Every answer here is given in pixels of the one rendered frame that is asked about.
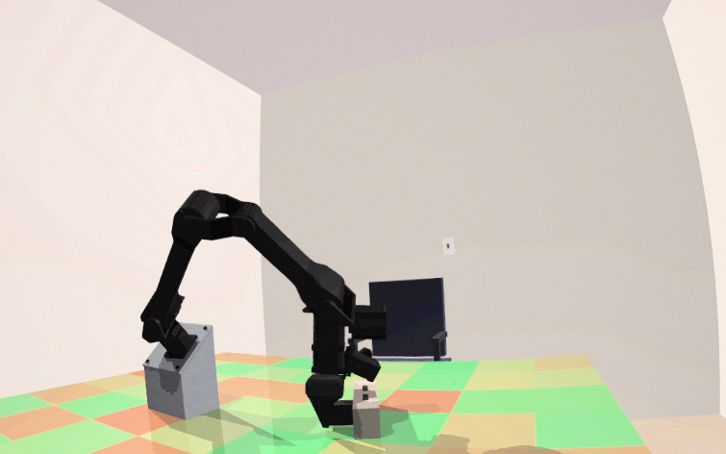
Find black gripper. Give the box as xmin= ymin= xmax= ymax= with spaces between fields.
xmin=305 ymin=338 xmax=346 ymax=428

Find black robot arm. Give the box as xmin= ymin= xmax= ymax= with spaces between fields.
xmin=140 ymin=189 xmax=387 ymax=383

